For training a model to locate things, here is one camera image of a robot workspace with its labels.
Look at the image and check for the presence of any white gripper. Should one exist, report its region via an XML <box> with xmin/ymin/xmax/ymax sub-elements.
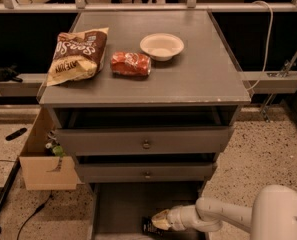
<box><xmin>151</xmin><ymin>206</ymin><xmax>186</xmax><ymax>231</ymax></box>

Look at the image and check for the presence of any black rxbar chocolate bar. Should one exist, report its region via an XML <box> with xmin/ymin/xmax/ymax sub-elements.
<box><xmin>141</xmin><ymin>217</ymin><xmax>163</xmax><ymax>236</ymax></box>

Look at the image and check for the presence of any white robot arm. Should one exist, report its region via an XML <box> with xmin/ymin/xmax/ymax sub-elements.
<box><xmin>151</xmin><ymin>185</ymin><xmax>297</xmax><ymax>240</ymax></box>

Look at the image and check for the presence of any grey open bottom drawer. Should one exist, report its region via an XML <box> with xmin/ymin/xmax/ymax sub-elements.
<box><xmin>88</xmin><ymin>182</ymin><xmax>206</xmax><ymax>240</ymax></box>

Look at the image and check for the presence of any grey drawer cabinet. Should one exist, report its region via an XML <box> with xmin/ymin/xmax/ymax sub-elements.
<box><xmin>37</xmin><ymin>9</ymin><xmax>252</xmax><ymax>240</ymax></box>

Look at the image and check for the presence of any grey middle drawer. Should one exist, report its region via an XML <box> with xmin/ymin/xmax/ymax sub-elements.
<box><xmin>75</xmin><ymin>162</ymin><xmax>217</xmax><ymax>183</ymax></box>

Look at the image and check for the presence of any grey top drawer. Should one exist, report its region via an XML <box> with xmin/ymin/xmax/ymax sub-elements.
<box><xmin>56</xmin><ymin>127</ymin><xmax>233</xmax><ymax>156</ymax></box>

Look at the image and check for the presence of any green bottle in box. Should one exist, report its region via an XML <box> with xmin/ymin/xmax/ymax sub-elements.
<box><xmin>45</xmin><ymin>143</ymin><xmax>65</xmax><ymax>157</ymax></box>

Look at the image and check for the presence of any cardboard box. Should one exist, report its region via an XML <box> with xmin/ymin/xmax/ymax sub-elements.
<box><xmin>19</xmin><ymin>109</ymin><xmax>79</xmax><ymax>190</ymax></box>

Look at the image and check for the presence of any red soda can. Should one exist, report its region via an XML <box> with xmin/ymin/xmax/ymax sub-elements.
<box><xmin>110</xmin><ymin>52</ymin><xmax>151</xmax><ymax>76</ymax></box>

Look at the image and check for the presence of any black marker on floor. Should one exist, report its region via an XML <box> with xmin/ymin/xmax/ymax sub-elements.
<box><xmin>5</xmin><ymin>128</ymin><xmax>27</xmax><ymax>141</ymax></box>

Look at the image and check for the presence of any white paper bowl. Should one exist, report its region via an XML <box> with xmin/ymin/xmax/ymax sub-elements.
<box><xmin>140</xmin><ymin>33</ymin><xmax>184</xmax><ymax>62</ymax></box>

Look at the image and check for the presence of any brown sea salt chip bag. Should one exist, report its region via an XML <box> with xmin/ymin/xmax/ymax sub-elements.
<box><xmin>46</xmin><ymin>28</ymin><xmax>109</xmax><ymax>86</ymax></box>

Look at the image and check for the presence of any black object on ledge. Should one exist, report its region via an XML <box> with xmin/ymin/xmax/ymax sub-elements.
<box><xmin>0</xmin><ymin>66</ymin><xmax>22</xmax><ymax>82</ymax></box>

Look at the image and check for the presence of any black floor cable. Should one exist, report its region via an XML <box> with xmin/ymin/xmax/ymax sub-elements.
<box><xmin>15</xmin><ymin>190</ymin><xmax>53</xmax><ymax>240</ymax></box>

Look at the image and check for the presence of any white cable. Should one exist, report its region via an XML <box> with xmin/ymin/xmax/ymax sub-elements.
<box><xmin>246</xmin><ymin>0</ymin><xmax>275</xmax><ymax>92</ymax></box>

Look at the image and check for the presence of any metal railing frame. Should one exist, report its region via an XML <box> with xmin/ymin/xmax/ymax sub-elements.
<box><xmin>0</xmin><ymin>0</ymin><xmax>297</xmax><ymax>13</ymax></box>

